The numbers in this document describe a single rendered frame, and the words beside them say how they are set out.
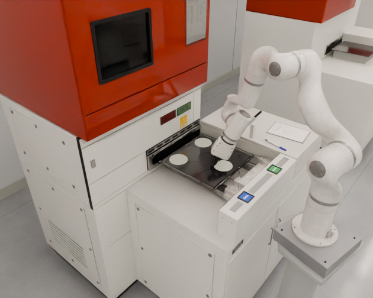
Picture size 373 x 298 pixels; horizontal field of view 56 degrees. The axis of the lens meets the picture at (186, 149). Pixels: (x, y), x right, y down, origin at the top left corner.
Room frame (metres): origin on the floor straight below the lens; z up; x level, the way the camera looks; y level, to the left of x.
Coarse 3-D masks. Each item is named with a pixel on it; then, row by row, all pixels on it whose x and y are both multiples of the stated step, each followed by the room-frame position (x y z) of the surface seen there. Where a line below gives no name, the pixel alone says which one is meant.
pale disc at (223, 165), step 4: (220, 160) 1.52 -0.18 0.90; (224, 160) 1.52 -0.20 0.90; (216, 164) 1.48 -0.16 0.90; (220, 164) 1.48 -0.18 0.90; (224, 164) 1.48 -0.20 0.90; (228, 164) 1.48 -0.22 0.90; (216, 168) 1.45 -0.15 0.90; (220, 168) 1.45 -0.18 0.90; (224, 168) 1.45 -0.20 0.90; (228, 168) 1.45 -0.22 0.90
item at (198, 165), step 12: (192, 144) 1.67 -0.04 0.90; (168, 156) 1.56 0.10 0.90; (192, 156) 1.56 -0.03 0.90; (204, 156) 1.56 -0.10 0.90; (240, 156) 1.56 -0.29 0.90; (180, 168) 1.45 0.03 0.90; (192, 168) 1.45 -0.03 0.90; (204, 168) 1.45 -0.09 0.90; (204, 180) 1.35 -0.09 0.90; (216, 180) 1.35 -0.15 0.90
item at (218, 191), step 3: (168, 168) 1.55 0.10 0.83; (174, 171) 1.52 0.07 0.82; (180, 174) 1.49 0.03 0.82; (186, 177) 1.46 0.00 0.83; (192, 180) 1.44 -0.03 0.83; (198, 183) 1.41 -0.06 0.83; (204, 186) 1.39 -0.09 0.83; (210, 189) 1.36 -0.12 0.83; (216, 189) 1.34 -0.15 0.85; (219, 189) 1.34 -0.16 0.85; (213, 192) 1.35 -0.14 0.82; (216, 192) 1.34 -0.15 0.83; (219, 192) 1.33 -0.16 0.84; (222, 192) 1.32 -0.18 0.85; (219, 195) 1.33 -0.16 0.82; (222, 195) 1.32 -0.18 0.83
